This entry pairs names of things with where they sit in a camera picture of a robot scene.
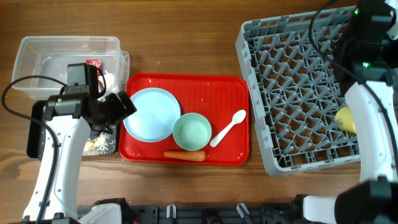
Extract white tissue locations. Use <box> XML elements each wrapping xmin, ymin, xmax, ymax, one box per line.
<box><xmin>98</xmin><ymin>71</ymin><xmax>119</xmax><ymax>95</ymax></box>

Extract rice and food scraps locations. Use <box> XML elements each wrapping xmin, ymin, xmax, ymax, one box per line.
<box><xmin>83</xmin><ymin>133</ymin><xmax>116</xmax><ymax>156</ymax></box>

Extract red snack wrapper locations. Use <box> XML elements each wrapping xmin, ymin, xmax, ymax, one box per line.
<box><xmin>85</xmin><ymin>59</ymin><xmax>101</xmax><ymax>69</ymax></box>

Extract green bowl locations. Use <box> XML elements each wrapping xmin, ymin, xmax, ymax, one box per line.
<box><xmin>173</xmin><ymin>113</ymin><xmax>212</xmax><ymax>151</ymax></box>

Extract yellow plastic cup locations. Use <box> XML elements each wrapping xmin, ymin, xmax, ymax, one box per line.
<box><xmin>335</xmin><ymin>106</ymin><xmax>356</xmax><ymax>134</ymax></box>

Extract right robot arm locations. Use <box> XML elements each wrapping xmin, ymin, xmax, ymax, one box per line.
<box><xmin>295</xmin><ymin>1</ymin><xmax>397</xmax><ymax>223</ymax></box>

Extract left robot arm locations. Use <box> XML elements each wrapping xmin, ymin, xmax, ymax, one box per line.
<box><xmin>22</xmin><ymin>63</ymin><xmax>137</xmax><ymax>223</ymax></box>

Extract black food waste tray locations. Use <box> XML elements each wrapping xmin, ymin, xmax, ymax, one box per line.
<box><xmin>27</xmin><ymin>100</ymin><xmax>120</xmax><ymax>158</ymax></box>

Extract clear plastic waste bin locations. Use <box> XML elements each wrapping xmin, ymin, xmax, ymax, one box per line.
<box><xmin>12</xmin><ymin>36</ymin><xmax>129</xmax><ymax>100</ymax></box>

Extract grey dishwasher rack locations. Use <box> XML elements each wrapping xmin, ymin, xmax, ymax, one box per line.
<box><xmin>235</xmin><ymin>6</ymin><xmax>360</xmax><ymax>176</ymax></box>

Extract light blue plate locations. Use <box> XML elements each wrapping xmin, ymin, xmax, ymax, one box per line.
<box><xmin>123</xmin><ymin>88</ymin><xmax>182</xmax><ymax>142</ymax></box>

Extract orange carrot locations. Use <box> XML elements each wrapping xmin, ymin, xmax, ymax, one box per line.
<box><xmin>164</xmin><ymin>151</ymin><xmax>206</xmax><ymax>162</ymax></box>

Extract white plastic spoon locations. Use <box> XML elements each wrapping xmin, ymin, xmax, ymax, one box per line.
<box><xmin>210</xmin><ymin>110</ymin><xmax>247</xmax><ymax>147</ymax></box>

